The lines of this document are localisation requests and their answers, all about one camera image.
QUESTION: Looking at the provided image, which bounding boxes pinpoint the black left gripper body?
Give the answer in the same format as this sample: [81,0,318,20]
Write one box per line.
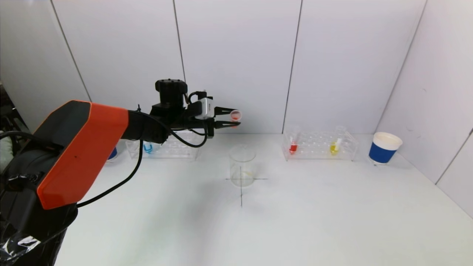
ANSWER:
[183,107,215,139]

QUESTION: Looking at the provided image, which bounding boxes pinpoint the clear graduated plastic test tube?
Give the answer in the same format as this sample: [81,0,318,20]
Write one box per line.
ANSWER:
[229,109,242,129]

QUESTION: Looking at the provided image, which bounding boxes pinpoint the clear glass beaker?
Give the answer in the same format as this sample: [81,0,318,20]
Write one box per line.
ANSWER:
[229,146,256,188]

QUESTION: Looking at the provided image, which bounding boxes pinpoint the clear acrylic test tube rack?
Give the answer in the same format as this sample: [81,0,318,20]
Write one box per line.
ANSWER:
[281,131,358,162]
[126,129,200,160]

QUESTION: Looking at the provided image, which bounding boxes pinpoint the test tube with red liquid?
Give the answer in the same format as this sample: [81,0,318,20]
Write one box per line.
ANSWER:
[288,126,302,155]

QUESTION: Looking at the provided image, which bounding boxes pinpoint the test tube with yellow liquid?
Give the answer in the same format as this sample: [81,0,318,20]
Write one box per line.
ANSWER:
[329,126,346,156]

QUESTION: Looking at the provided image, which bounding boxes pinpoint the black metal stand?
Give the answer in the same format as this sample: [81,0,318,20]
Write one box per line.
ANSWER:
[0,84,32,135]

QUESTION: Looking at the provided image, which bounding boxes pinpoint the crinkled clear plastic film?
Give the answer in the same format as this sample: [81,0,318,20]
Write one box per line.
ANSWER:
[0,233,41,265]

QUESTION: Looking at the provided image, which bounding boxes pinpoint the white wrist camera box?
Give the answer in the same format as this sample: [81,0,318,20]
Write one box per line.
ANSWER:
[194,98,214,120]

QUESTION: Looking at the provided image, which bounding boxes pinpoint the thin black camera cable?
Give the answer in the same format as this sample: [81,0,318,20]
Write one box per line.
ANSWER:
[168,118,209,148]

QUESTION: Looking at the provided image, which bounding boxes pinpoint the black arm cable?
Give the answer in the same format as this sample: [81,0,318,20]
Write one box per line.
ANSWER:
[76,139,144,208]

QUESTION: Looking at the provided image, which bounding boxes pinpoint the thick black base cable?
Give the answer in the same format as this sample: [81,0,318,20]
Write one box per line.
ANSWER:
[0,130,59,152]

